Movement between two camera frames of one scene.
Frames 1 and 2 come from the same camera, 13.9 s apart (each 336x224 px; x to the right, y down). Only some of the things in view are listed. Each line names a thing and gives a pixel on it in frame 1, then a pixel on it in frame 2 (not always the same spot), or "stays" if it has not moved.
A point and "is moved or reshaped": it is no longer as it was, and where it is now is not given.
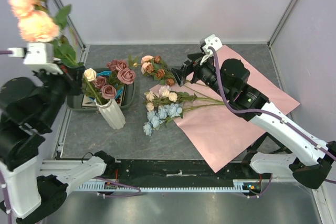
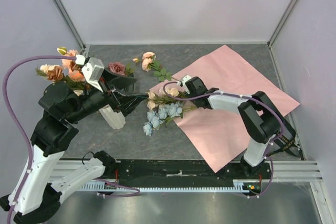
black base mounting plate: [173, 170] stays
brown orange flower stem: [154, 66] is moved or reshaped
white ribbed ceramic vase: [112, 114] stays
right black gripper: [180, 74] to [196, 104]
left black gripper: [74, 76] to [129, 102]
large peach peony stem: [38, 21] is moved or reshaped
